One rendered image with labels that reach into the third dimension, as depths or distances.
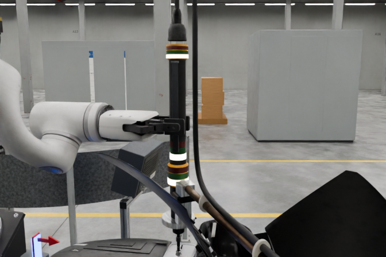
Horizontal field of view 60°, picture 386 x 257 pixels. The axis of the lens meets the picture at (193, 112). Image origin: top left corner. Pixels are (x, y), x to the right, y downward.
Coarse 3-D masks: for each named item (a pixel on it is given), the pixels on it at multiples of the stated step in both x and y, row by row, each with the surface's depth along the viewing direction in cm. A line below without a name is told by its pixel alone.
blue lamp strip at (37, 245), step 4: (36, 236) 78; (40, 236) 80; (36, 240) 78; (36, 244) 78; (40, 244) 80; (36, 248) 78; (40, 248) 80; (36, 252) 78; (40, 252) 80; (36, 256) 78; (40, 256) 80
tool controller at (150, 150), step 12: (132, 144) 142; (144, 144) 146; (156, 144) 151; (120, 156) 134; (132, 156) 133; (144, 156) 133; (156, 156) 150; (120, 168) 135; (144, 168) 136; (156, 168) 157; (120, 180) 136; (132, 180) 135; (120, 192) 136; (132, 192) 135
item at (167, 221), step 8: (176, 184) 65; (184, 184) 65; (192, 184) 65; (176, 192) 66; (184, 192) 64; (184, 200) 65; (192, 200) 65; (168, 216) 70; (176, 216) 67; (192, 216) 70; (168, 224) 67; (176, 224) 67; (184, 224) 67
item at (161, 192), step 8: (112, 160) 54; (120, 160) 50; (128, 168) 50; (136, 176) 52; (144, 176) 46; (144, 184) 57; (152, 184) 45; (160, 192) 45; (168, 200) 45; (176, 200) 42; (176, 208) 44; (184, 208) 42; (184, 216) 44; (192, 224) 60; (192, 232) 48; (200, 240) 53; (208, 248) 58
